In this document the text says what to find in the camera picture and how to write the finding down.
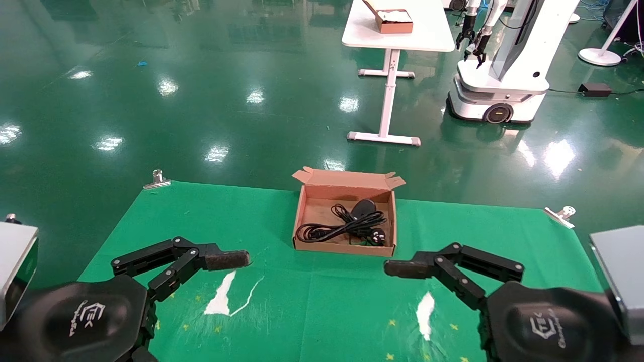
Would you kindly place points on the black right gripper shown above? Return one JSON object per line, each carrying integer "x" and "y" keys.
{"x": 548, "y": 324}

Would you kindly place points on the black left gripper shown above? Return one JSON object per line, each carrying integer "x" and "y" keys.
{"x": 75, "y": 317}

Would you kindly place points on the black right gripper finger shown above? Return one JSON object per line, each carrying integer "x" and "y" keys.
{"x": 405, "y": 268}

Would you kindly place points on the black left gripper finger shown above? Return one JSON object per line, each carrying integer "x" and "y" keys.
{"x": 226, "y": 260}

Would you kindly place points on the open brown cardboard box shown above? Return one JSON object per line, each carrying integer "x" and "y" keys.
{"x": 327, "y": 192}

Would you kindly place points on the small brown cardboard box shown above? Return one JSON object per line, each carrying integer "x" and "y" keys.
{"x": 395, "y": 23}

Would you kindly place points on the green table cloth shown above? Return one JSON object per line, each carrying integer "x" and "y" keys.
{"x": 322, "y": 301}

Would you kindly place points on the metal cloth clip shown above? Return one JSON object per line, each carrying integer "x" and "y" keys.
{"x": 558, "y": 216}
{"x": 157, "y": 183}

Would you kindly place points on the white wheeled robot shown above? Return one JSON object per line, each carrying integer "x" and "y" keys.
{"x": 503, "y": 88}

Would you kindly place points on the white table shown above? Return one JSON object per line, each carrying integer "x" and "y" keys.
{"x": 402, "y": 37}

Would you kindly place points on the black power adapter brick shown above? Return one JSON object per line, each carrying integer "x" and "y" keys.
{"x": 594, "y": 90}

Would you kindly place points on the white stand with round base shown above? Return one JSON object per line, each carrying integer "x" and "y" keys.
{"x": 598, "y": 56}

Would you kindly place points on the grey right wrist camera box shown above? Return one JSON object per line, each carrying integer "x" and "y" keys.
{"x": 624, "y": 271}

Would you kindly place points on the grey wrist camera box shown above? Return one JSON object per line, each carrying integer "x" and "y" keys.
{"x": 624, "y": 271}
{"x": 15, "y": 266}

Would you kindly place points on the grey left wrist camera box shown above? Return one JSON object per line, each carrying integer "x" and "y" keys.
{"x": 15, "y": 266}

